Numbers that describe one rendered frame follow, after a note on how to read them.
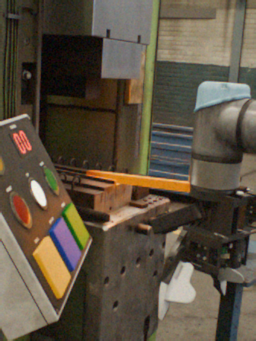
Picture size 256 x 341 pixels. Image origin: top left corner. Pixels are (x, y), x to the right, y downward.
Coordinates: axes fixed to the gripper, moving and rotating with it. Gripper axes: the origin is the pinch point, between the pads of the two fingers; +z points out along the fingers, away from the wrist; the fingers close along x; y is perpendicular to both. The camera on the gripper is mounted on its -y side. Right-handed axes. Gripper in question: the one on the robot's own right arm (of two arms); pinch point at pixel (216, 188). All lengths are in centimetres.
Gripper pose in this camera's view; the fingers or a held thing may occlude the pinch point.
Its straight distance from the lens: 128.2
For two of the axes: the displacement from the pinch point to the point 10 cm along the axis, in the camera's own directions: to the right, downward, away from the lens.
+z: -8.8, -1.4, 4.6
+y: -0.5, 9.8, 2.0
